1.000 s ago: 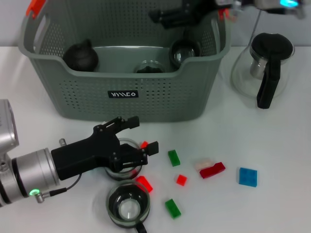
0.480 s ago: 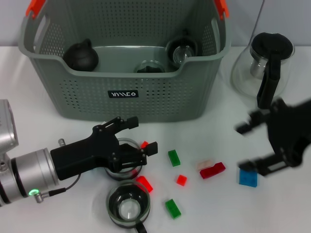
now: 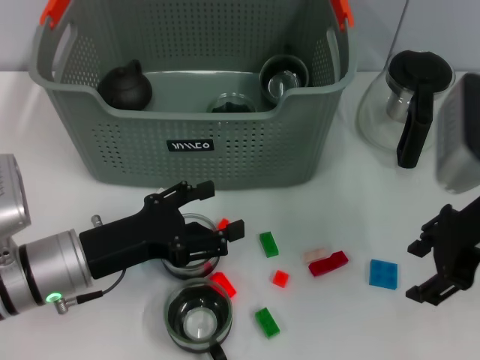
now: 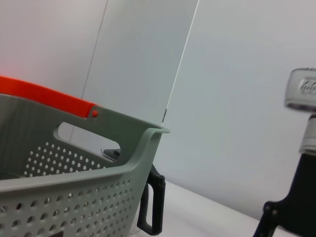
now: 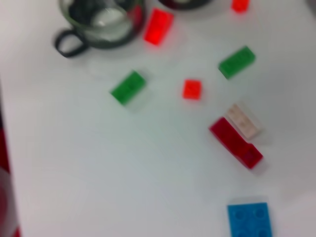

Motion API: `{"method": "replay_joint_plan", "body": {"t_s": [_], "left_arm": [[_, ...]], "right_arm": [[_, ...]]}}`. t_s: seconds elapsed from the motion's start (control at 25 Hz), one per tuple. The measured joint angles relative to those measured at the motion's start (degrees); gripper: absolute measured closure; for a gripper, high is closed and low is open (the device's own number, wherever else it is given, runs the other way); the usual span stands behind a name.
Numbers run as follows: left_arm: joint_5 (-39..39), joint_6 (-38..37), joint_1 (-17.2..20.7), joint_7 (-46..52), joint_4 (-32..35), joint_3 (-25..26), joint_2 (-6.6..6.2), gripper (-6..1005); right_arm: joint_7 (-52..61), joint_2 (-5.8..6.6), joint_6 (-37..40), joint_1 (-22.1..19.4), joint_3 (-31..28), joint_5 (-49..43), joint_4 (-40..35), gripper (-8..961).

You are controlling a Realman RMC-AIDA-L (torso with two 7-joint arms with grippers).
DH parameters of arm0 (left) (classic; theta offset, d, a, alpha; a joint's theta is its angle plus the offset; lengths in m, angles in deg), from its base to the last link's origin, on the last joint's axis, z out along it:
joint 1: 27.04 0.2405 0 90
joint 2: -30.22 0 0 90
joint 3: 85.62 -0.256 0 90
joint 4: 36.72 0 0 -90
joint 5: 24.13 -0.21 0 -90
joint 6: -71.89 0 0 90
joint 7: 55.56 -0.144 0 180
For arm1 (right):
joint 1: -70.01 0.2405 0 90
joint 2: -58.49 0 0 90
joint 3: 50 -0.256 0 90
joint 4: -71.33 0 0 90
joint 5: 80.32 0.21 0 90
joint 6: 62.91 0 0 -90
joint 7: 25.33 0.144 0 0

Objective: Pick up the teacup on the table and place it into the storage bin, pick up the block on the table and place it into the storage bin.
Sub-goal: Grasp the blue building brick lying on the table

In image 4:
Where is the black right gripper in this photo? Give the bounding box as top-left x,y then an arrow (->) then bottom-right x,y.
251,153 -> 316,237

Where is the grey perforated storage bin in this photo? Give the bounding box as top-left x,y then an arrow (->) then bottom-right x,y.
0,93 -> 171,237

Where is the glass teapot black lid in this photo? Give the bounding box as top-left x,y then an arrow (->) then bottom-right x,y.
101,148 -> 165,235

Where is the orange bin carry handle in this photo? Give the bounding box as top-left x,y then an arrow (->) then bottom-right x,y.
0,75 -> 99,119

